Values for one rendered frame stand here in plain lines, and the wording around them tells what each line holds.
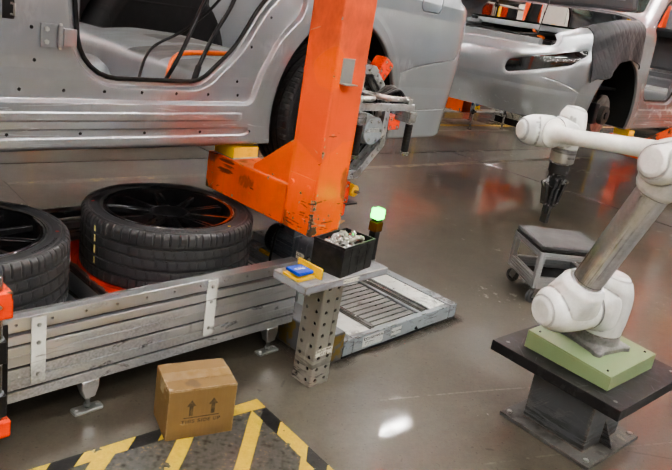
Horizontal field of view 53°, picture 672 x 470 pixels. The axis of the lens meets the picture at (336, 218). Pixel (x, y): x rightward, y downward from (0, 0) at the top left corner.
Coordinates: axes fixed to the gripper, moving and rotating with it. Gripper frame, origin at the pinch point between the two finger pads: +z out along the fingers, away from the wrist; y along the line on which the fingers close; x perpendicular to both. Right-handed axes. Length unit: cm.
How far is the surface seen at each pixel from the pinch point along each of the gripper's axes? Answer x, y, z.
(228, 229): 51, -106, 23
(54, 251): 39, -168, 23
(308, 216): 37, -81, 13
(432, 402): -8, -42, 72
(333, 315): 17, -76, 44
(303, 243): 61, -68, 36
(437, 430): -23, -51, 71
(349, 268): 15, -74, 25
